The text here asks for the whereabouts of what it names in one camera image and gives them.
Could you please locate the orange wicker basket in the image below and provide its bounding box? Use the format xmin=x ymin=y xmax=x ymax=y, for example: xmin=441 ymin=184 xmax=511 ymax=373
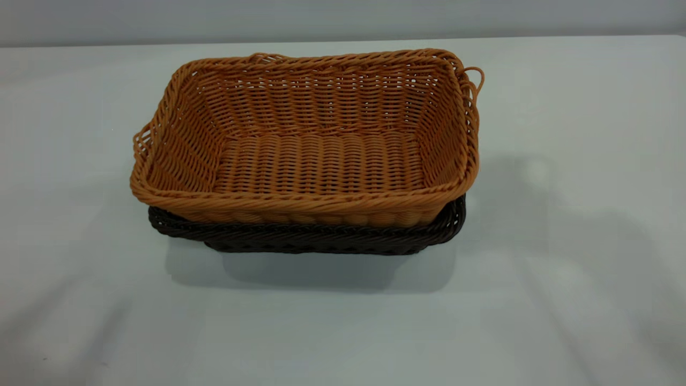
xmin=130 ymin=48 xmax=485 ymax=228

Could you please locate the black wicker basket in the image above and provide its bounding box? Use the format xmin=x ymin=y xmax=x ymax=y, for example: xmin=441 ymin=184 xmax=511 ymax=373
xmin=148 ymin=194 xmax=467 ymax=256

